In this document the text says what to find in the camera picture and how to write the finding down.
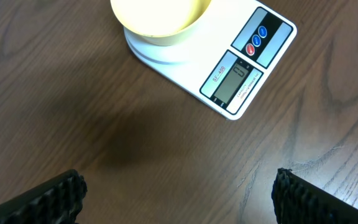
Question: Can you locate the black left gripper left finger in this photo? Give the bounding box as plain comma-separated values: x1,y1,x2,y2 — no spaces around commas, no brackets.
0,169,87,224

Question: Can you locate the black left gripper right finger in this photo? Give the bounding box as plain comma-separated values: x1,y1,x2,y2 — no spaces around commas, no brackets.
271,168,358,224

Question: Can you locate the white digital kitchen scale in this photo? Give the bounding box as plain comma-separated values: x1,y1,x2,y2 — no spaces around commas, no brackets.
124,0,297,120

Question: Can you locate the pale yellow plastic bowl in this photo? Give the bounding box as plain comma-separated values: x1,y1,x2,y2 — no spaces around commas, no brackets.
110,0,211,46

